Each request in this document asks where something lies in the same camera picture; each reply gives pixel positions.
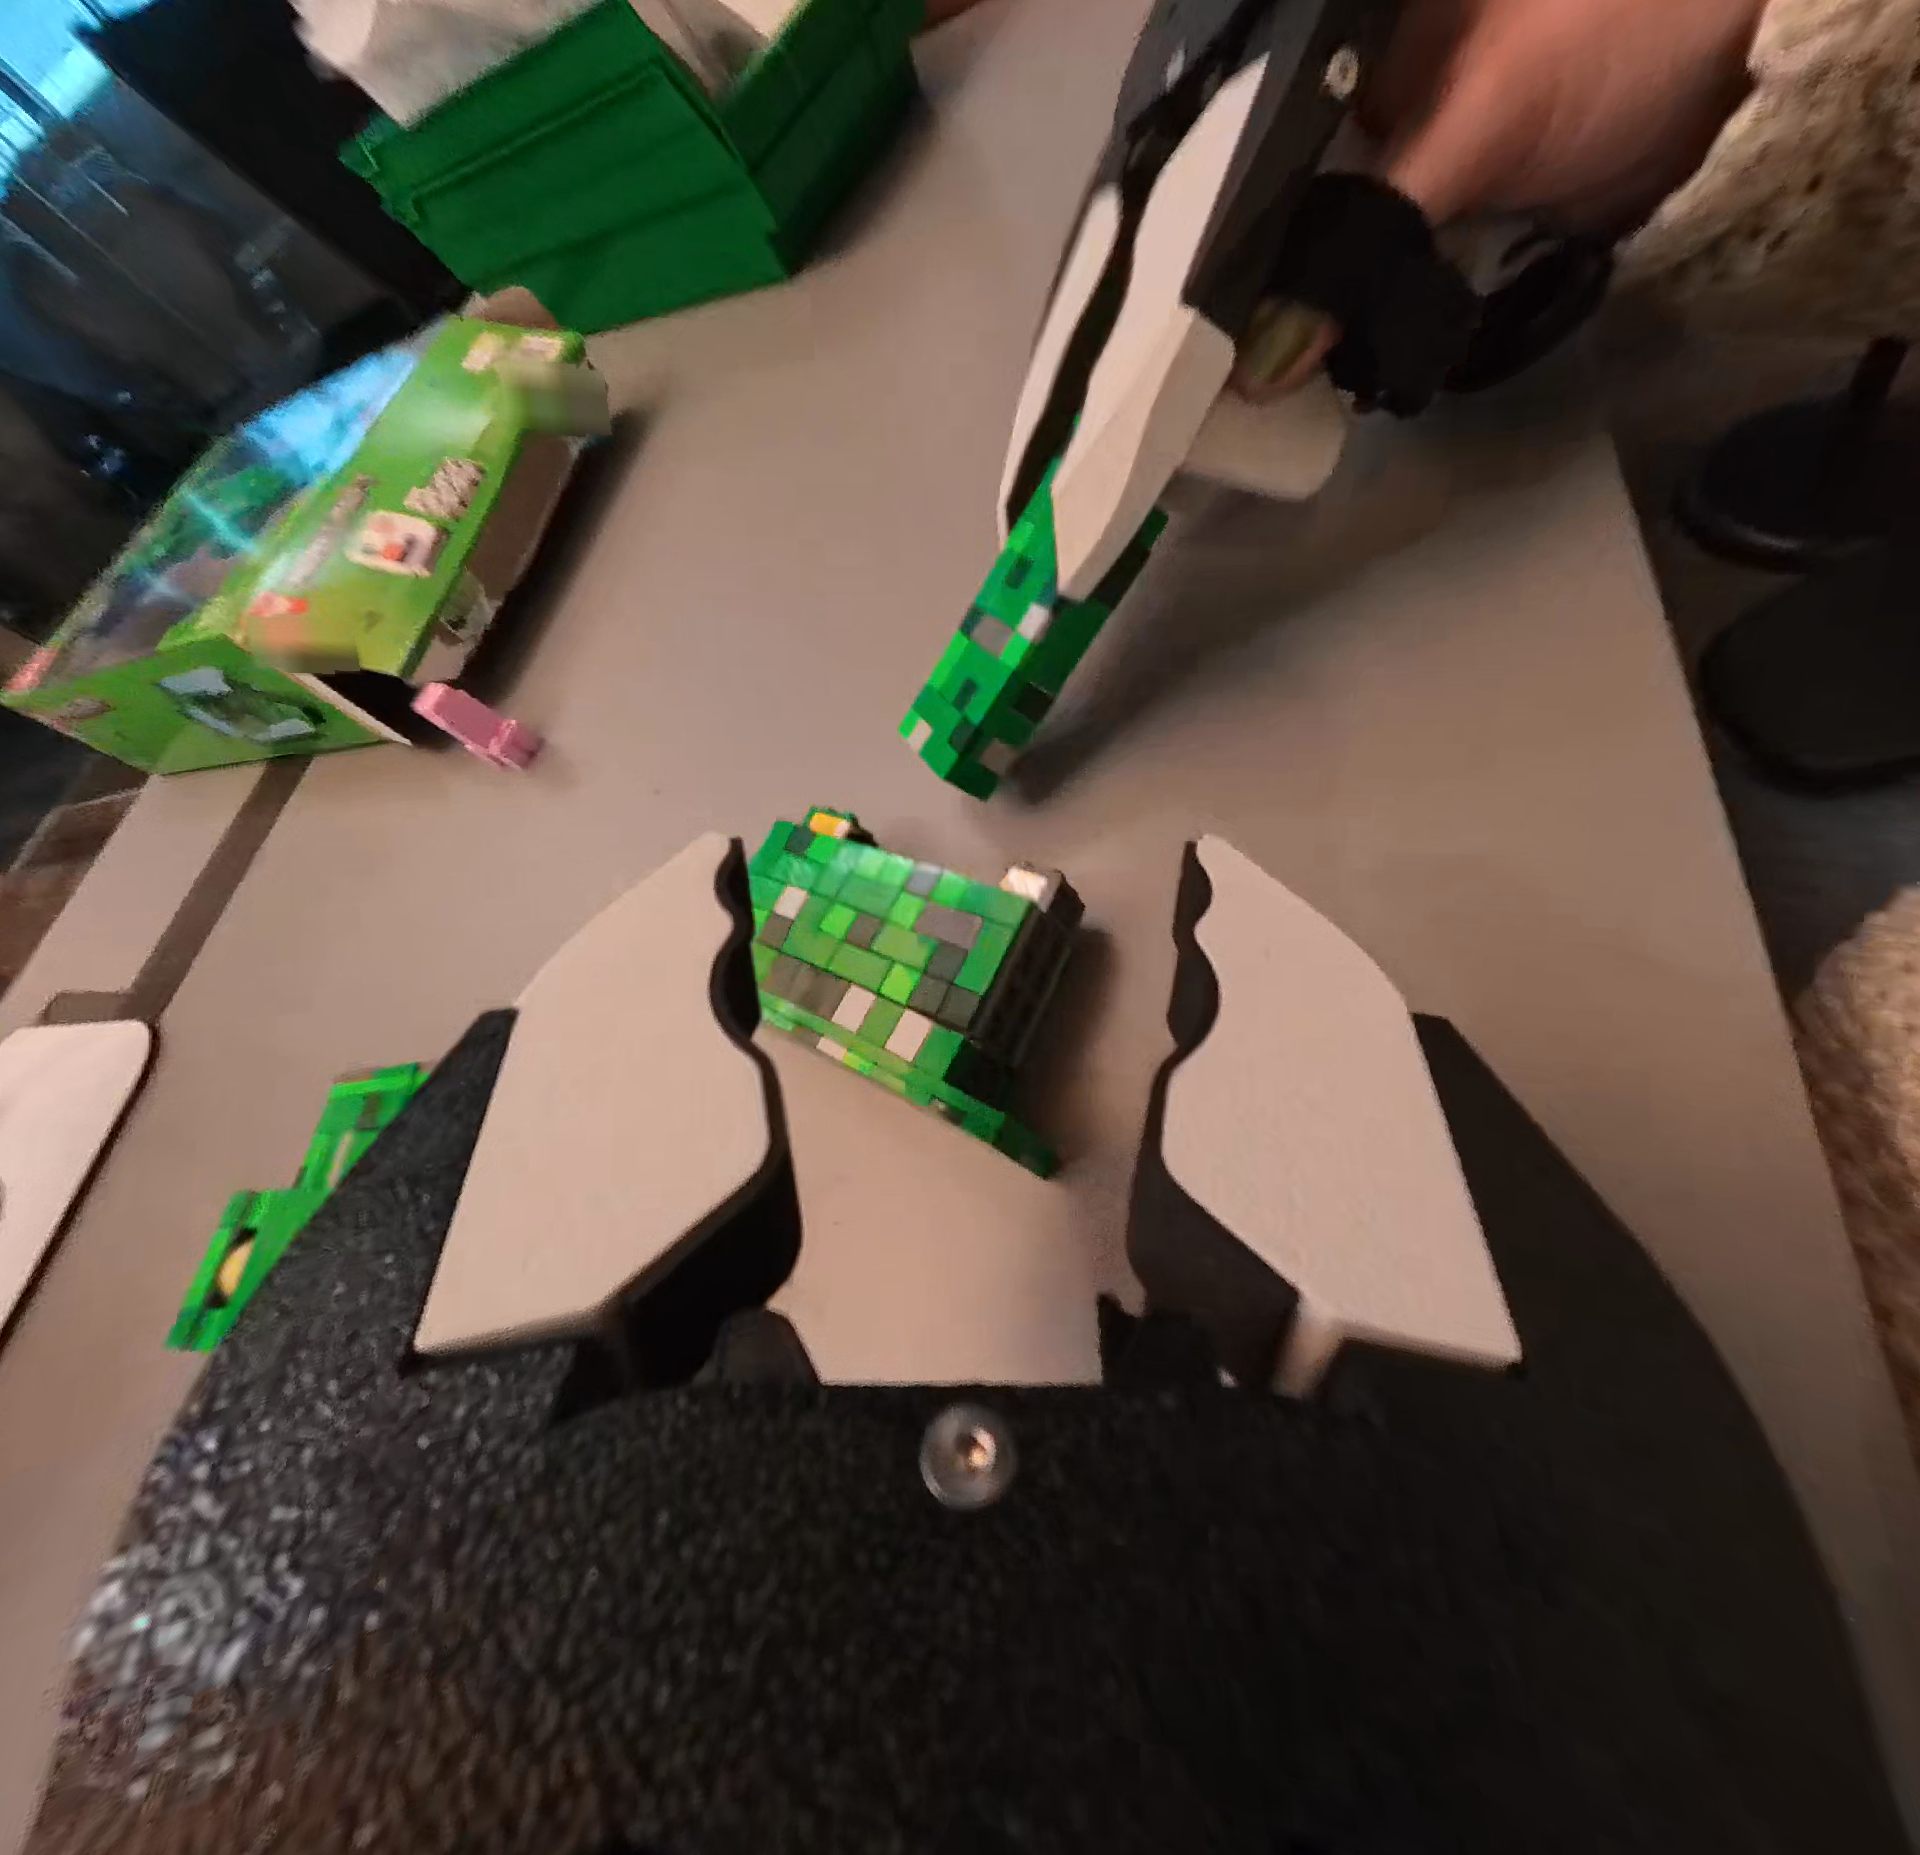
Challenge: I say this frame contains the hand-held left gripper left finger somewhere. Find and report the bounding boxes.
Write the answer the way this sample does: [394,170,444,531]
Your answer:
[408,832,803,1384]

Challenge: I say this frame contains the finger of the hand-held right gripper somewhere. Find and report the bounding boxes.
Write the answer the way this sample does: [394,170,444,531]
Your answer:
[995,59,1281,533]
[1049,293,1243,599]

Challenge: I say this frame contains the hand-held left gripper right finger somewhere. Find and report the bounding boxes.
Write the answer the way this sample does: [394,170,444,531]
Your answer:
[1125,835,1523,1403]

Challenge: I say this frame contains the green lego panel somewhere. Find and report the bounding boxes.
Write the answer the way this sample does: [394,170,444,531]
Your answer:
[898,452,1172,806]

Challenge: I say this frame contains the hollow green lego block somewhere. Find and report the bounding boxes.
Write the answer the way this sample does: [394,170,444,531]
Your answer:
[744,809,1089,1183]

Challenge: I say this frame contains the large green lego assembly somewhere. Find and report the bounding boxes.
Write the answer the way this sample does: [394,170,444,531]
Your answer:
[167,1059,434,1354]

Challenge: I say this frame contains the pink lego pig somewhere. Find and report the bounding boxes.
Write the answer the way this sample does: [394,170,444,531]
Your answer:
[408,683,546,769]

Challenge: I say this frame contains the green cardboard set box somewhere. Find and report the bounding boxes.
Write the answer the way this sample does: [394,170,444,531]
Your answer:
[0,311,613,780]

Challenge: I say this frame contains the person's right hand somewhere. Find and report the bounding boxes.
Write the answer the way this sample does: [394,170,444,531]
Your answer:
[1238,0,1789,396]

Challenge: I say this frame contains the stack of green bins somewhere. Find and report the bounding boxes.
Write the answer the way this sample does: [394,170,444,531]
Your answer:
[341,0,926,337]

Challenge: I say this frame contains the white flat board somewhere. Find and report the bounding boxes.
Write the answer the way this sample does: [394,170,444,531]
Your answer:
[0,1021,156,1337]

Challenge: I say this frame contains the beige knit sweater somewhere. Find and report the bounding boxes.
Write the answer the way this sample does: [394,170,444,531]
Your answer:
[1794,895,1920,1454]

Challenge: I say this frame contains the black floor stand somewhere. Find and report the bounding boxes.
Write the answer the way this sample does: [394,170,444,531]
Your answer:
[1669,333,1920,794]

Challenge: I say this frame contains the white crumpled paper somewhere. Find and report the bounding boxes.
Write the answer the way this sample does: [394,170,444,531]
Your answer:
[222,0,843,127]

